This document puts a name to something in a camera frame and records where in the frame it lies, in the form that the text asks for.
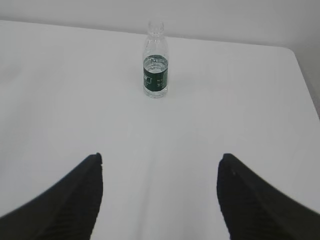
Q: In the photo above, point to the clear water bottle green label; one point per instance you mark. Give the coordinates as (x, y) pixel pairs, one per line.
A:
(155, 61)

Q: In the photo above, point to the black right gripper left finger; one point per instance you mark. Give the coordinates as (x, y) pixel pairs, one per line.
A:
(66, 211)

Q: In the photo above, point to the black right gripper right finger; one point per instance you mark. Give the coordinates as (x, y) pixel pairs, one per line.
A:
(253, 209)

